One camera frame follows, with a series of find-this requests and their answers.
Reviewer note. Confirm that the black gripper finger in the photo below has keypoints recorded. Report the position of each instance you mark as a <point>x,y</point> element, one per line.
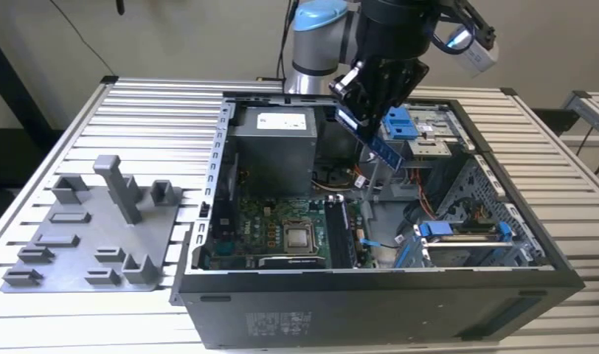
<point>403,81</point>
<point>365,92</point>

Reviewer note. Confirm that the blue RAM stick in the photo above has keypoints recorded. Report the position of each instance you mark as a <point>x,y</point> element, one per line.
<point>388,153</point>

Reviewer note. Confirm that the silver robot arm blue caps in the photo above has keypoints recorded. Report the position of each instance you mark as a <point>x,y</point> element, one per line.
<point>318,44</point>

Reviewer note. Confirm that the black RAM slot bank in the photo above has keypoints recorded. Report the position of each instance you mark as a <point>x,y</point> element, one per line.
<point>334,236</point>

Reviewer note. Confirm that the grey metal drive cage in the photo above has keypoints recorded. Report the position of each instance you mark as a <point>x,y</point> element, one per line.
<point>428,147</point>

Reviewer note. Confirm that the grey power supply unit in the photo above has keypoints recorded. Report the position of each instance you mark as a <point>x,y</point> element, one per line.
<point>274,162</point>

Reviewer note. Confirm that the hard disk in blue carrier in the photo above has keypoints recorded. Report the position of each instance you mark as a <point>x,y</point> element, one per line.
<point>437,228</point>

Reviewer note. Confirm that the aluminium side table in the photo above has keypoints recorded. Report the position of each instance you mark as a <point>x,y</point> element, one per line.
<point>595,110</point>

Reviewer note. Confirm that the green motherboard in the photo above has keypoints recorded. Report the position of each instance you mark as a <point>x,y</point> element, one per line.
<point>260,221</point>

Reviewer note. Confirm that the silver CPU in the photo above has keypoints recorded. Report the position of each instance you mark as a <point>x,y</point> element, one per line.
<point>300,239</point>

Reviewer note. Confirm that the black graphics card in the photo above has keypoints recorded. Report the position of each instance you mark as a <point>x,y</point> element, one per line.
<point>289,262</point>

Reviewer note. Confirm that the black hanging tool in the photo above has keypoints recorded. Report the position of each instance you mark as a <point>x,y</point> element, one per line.
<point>119,7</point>

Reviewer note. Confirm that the black open PC case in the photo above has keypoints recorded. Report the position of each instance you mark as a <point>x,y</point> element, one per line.
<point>329,313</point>

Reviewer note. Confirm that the grey parts rack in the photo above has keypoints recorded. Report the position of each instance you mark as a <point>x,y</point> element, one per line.
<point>98,236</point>

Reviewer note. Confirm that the blue plastic drive bracket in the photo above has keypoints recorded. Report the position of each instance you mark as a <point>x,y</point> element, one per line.
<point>400,129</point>

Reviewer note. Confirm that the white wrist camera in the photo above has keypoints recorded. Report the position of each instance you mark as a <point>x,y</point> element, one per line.
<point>476,59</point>

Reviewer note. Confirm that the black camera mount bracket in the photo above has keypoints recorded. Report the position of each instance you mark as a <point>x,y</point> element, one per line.
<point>481,26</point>

